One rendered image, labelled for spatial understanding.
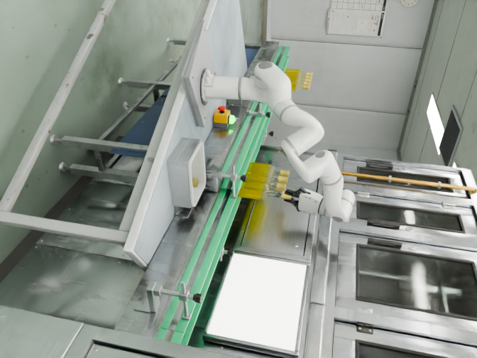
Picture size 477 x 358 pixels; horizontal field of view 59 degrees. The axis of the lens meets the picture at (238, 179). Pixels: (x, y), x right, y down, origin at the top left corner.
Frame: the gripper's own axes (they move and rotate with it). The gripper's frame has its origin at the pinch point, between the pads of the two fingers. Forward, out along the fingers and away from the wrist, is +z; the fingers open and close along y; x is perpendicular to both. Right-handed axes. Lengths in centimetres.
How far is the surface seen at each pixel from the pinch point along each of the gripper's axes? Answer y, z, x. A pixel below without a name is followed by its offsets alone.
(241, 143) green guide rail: 12.8, 30.9, -12.2
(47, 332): 24, 24, 110
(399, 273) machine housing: -17, -54, 7
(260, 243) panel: -12.4, 3.7, 21.8
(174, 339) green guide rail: 5, 2, 87
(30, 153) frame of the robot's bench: 30, 88, 58
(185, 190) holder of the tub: 20, 28, 39
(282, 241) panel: -12.5, -4.6, 16.5
